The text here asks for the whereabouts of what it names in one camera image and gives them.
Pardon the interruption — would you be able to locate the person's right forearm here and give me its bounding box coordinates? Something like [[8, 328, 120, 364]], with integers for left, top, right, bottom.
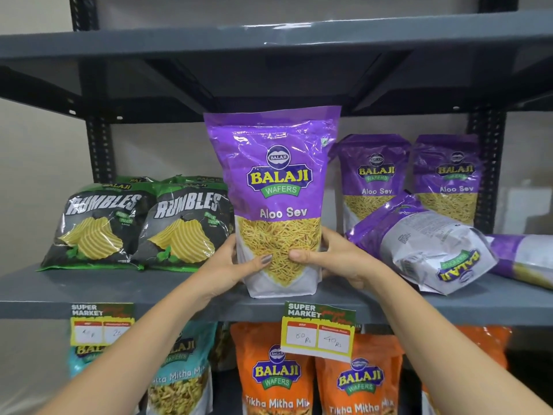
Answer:
[[366, 264, 553, 415]]

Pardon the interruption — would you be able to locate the teal snack pouch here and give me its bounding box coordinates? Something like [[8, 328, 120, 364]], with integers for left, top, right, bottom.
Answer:
[[146, 321, 218, 415], [68, 340, 114, 380]]

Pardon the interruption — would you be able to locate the person's left forearm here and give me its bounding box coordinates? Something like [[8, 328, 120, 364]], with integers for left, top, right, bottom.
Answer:
[[38, 276, 222, 415]]

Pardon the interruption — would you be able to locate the yellow green price tag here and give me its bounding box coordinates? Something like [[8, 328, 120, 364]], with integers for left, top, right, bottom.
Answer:
[[280, 301, 357, 364], [70, 303, 136, 347]]

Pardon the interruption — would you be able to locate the orange snack pouch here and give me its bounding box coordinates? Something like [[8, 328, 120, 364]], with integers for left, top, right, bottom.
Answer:
[[420, 326, 513, 415], [229, 322, 316, 415], [315, 334, 405, 415]]

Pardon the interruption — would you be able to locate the grey metal shelf rack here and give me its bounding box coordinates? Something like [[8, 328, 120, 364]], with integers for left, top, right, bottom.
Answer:
[[0, 0, 553, 415]]

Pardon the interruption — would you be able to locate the purple snack pouch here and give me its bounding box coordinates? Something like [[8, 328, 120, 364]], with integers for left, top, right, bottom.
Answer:
[[485, 234, 553, 291], [203, 105, 342, 299], [329, 134, 412, 235], [346, 191, 499, 296], [411, 134, 483, 226]]

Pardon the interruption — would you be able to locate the person's left hand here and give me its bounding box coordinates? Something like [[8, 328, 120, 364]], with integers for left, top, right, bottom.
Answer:
[[194, 233, 273, 295]]

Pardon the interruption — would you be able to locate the person's right hand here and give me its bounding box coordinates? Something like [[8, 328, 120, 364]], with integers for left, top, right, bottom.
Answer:
[[288, 227, 385, 292]]

